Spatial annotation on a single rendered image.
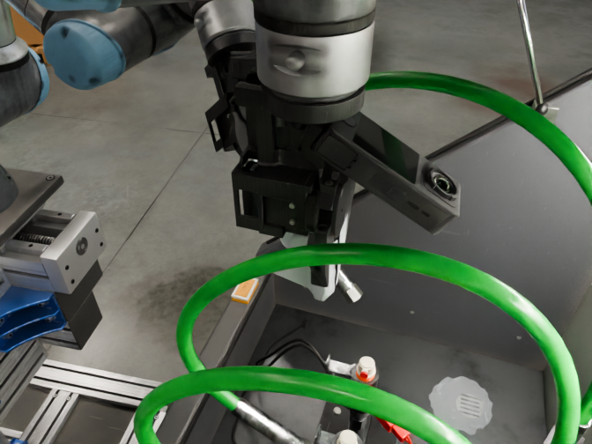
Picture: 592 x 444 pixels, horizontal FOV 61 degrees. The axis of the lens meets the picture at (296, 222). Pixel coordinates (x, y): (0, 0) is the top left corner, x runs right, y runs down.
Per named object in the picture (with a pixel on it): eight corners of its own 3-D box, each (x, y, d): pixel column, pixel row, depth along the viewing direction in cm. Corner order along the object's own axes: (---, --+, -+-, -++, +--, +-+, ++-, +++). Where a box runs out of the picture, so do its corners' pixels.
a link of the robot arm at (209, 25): (264, -3, 60) (204, -7, 56) (275, 33, 60) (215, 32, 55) (236, 30, 66) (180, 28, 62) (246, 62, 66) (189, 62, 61)
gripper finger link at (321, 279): (318, 257, 44) (321, 177, 39) (337, 262, 44) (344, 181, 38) (302, 295, 41) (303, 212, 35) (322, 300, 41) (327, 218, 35)
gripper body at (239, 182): (269, 182, 46) (263, 53, 38) (361, 200, 44) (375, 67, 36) (235, 235, 40) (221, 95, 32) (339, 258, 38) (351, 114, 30)
